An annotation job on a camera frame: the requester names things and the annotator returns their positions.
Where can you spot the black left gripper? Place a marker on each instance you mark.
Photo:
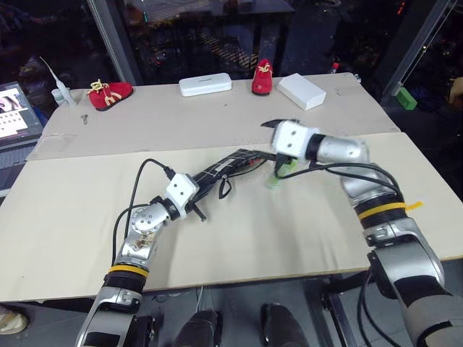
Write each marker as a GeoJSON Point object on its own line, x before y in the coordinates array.
{"type": "Point", "coordinates": [195, 199]}

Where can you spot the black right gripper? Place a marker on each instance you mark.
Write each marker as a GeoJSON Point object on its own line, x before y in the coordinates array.
{"type": "Point", "coordinates": [292, 158]}

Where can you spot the green highlighter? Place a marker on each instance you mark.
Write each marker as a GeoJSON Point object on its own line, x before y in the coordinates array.
{"type": "Point", "coordinates": [285, 169]}

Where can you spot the black grid pouch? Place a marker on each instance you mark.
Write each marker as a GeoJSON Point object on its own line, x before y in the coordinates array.
{"type": "Point", "coordinates": [231, 165]}

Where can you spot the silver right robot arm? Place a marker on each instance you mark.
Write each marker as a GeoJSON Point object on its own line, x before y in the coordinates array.
{"type": "Point", "coordinates": [405, 260]}

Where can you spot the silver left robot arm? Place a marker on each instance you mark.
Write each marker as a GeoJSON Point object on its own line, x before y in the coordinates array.
{"type": "Point", "coordinates": [139, 249]}

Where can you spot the red marker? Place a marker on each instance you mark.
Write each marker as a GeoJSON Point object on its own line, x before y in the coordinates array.
{"type": "Point", "coordinates": [254, 162]}

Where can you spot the cardboard sheet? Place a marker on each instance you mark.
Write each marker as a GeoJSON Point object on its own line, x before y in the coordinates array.
{"type": "Point", "coordinates": [253, 231]}
{"type": "Point", "coordinates": [217, 119]}

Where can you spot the white rectangular box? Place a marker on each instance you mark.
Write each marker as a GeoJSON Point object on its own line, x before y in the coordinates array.
{"type": "Point", "coordinates": [302, 90]}

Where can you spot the red shoe with yellow laces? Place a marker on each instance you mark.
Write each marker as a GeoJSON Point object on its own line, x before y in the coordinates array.
{"type": "Point", "coordinates": [262, 80]}
{"type": "Point", "coordinates": [108, 94]}

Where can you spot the white rounded plastic case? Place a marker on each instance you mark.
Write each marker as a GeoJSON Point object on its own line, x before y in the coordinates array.
{"type": "Point", "coordinates": [205, 84]}

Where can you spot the dark rounded shape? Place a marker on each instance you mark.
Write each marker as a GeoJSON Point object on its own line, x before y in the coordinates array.
{"type": "Point", "coordinates": [199, 329]}
{"type": "Point", "coordinates": [283, 327]}

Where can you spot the green plastic block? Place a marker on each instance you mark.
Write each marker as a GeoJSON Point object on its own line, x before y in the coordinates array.
{"type": "Point", "coordinates": [407, 98]}

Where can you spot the small metal key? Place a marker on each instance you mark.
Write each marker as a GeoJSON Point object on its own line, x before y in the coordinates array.
{"type": "Point", "coordinates": [84, 118]}

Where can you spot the grey metal pillar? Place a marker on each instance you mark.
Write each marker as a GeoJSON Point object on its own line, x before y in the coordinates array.
{"type": "Point", "coordinates": [110, 39]}
{"type": "Point", "coordinates": [414, 47]}

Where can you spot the white nozzle squeeze bottle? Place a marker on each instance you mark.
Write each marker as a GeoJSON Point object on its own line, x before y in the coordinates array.
{"type": "Point", "coordinates": [59, 86]}

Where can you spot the laptop computer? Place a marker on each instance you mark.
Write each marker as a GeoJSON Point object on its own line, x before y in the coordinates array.
{"type": "Point", "coordinates": [14, 114]}

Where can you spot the tan shoe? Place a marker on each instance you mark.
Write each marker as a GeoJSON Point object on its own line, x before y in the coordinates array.
{"type": "Point", "coordinates": [12, 321]}

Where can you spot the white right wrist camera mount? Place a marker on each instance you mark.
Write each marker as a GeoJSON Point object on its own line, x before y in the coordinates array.
{"type": "Point", "coordinates": [291, 139]}

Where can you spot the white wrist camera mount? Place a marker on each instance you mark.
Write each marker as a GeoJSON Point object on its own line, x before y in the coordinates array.
{"type": "Point", "coordinates": [180, 189]}
{"type": "Point", "coordinates": [291, 139]}

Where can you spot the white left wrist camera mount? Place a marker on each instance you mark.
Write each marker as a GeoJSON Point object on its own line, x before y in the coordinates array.
{"type": "Point", "coordinates": [180, 189]}

